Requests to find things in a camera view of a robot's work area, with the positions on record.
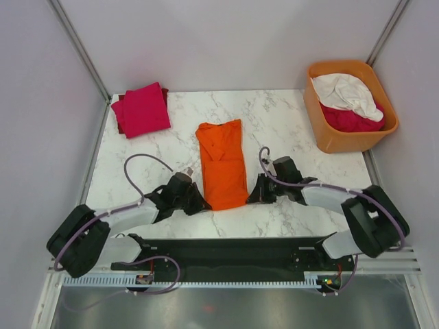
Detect white t shirt in basket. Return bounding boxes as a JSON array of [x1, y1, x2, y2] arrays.
[[311, 73, 384, 122]]

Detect folded pink t shirt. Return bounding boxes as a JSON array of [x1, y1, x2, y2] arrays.
[[111, 82, 171, 139]]

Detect white slotted cable duct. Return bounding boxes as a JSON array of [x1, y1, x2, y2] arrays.
[[63, 273, 321, 289]]

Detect crimson t shirt in basket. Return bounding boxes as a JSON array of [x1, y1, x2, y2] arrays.
[[320, 103, 385, 133]]

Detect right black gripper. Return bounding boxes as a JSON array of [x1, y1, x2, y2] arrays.
[[246, 173, 288, 204]]

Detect corner aluminium post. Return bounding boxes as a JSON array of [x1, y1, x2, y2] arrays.
[[366, 0, 412, 67], [47, 0, 111, 103]]

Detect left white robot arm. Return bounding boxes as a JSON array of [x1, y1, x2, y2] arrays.
[[46, 172, 213, 278]]

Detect right corner aluminium post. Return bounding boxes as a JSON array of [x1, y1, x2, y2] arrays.
[[366, 0, 412, 67]]

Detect aluminium rail frame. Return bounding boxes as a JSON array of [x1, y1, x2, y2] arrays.
[[47, 245, 423, 275]]

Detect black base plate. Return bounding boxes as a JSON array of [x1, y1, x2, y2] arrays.
[[110, 236, 354, 283]]

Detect orange t shirt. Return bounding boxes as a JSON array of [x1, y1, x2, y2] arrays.
[[195, 119, 249, 211]]

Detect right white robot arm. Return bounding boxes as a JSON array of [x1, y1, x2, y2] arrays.
[[246, 155, 410, 270]]

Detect left corner aluminium post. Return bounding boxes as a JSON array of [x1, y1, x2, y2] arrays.
[[47, 0, 111, 103]]

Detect orange plastic basket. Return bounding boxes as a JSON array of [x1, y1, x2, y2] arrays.
[[303, 60, 399, 154]]

